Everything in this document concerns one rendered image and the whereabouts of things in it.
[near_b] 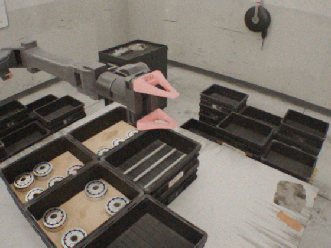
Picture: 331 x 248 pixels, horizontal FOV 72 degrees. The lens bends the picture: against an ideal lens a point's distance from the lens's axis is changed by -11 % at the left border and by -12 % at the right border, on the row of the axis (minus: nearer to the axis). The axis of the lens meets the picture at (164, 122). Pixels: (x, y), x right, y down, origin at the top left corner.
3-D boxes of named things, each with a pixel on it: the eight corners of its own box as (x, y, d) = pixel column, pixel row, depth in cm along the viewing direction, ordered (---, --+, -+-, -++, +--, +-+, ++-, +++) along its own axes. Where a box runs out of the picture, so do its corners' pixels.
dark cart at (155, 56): (133, 137, 283) (127, 59, 233) (107, 123, 306) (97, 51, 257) (166, 115, 322) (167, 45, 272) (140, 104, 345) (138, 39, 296)
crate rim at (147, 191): (146, 196, 99) (146, 192, 98) (99, 162, 116) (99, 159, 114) (203, 148, 125) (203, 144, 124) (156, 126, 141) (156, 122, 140)
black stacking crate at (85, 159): (32, 224, 96) (22, 208, 90) (6, 188, 112) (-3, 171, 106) (101, 177, 121) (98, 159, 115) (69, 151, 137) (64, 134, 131)
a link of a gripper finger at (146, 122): (186, 128, 52) (152, 113, 57) (188, 96, 48) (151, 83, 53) (165, 144, 47) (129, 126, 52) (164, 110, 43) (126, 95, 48)
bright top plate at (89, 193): (93, 201, 103) (92, 200, 102) (80, 188, 109) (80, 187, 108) (112, 189, 109) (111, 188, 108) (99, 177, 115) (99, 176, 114)
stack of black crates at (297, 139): (314, 162, 224) (330, 123, 200) (307, 180, 205) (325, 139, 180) (277, 146, 245) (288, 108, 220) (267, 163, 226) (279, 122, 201)
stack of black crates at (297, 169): (304, 187, 198) (318, 157, 179) (295, 210, 179) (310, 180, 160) (263, 169, 219) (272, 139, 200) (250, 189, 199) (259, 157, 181)
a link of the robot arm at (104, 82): (94, 98, 58) (91, 75, 55) (117, 87, 62) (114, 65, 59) (114, 107, 54) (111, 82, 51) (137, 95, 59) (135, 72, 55)
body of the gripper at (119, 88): (155, 114, 56) (132, 104, 60) (154, 70, 50) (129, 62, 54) (134, 127, 52) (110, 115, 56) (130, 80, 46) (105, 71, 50)
